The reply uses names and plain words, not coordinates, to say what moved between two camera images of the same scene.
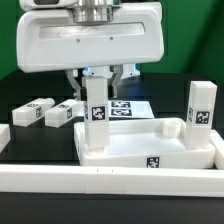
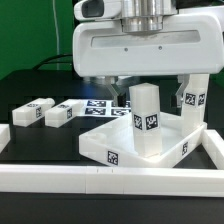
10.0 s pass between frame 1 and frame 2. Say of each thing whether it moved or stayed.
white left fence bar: stayed
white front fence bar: stayed
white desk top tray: moved
